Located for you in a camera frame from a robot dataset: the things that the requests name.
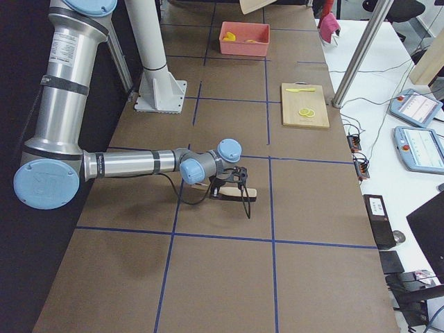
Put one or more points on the upper teach pendant tablet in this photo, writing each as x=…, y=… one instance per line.
x=415, y=108

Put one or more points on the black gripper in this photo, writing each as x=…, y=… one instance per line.
x=219, y=182

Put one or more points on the lower orange connector block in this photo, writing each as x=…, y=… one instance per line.
x=361, y=164

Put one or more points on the wooden cutting board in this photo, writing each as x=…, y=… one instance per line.
x=292, y=102

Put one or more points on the beige hand brush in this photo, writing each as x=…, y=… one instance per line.
x=234, y=194

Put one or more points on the pink cloth on stand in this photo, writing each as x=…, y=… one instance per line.
x=329, y=28

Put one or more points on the beige plastic dustpan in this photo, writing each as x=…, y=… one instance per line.
x=248, y=6

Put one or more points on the teach pendant tablet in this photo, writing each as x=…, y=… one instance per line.
x=419, y=149
x=415, y=108

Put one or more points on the upper orange connector block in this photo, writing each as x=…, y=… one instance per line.
x=354, y=142

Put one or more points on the yellow plastic knife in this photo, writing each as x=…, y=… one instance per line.
x=311, y=89

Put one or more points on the yellow toy potato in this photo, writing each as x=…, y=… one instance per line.
x=229, y=37

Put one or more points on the orange connector block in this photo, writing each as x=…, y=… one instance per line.
x=354, y=142
x=361, y=164

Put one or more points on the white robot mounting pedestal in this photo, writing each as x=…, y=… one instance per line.
x=158, y=91

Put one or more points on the lower teach pendant tablet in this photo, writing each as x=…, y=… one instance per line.
x=419, y=149

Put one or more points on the black box with label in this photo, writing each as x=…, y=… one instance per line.
x=379, y=221

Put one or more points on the pink plastic bin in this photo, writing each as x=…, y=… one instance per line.
x=245, y=31

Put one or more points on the aluminium frame post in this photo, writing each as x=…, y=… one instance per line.
x=379, y=14

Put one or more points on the black monitor corner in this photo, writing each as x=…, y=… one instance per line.
x=426, y=224

